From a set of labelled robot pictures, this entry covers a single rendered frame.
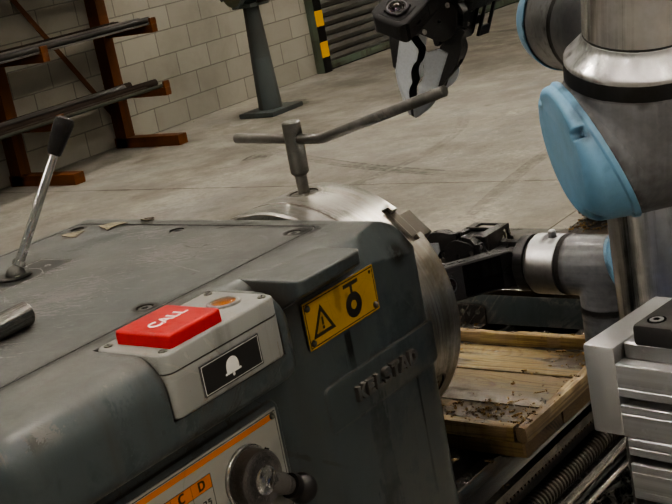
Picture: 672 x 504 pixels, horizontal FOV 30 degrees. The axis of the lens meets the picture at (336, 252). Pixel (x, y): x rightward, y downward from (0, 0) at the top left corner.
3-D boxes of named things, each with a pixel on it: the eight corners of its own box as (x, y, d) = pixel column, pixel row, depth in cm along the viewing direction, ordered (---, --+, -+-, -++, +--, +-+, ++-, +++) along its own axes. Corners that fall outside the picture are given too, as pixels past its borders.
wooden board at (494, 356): (529, 459, 153) (524, 428, 152) (301, 427, 175) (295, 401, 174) (630, 364, 175) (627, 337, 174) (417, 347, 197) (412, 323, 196)
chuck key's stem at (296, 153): (295, 218, 147) (277, 123, 144) (308, 213, 148) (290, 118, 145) (308, 219, 145) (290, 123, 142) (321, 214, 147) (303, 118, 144)
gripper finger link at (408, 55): (435, 106, 144) (452, 30, 139) (407, 118, 139) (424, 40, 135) (413, 96, 145) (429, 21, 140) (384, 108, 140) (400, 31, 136)
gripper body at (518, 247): (478, 274, 168) (558, 278, 160) (444, 296, 162) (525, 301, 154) (470, 219, 166) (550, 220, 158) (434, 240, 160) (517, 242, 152)
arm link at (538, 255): (556, 303, 151) (547, 239, 149) (523, 301, 154) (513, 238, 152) (584, 282, 157) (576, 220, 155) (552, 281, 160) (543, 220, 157)
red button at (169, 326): (173, 360, 94) (167, 334, 93) (119, 354, 98) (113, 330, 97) (225, 331, 98) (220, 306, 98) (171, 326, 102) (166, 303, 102)
